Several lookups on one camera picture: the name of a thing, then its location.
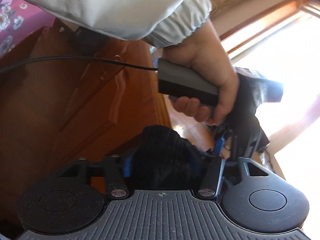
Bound black Nike sweatpants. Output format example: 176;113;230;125
129;125;208;190

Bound person's left forearm grey sleeve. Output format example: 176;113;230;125
25;0;212;48

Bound person's left hand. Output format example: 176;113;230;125
162;20;239;125

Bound wooden cabinet with drawers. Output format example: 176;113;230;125
1;20;171;224

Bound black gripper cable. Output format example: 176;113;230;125
0;55;158;75

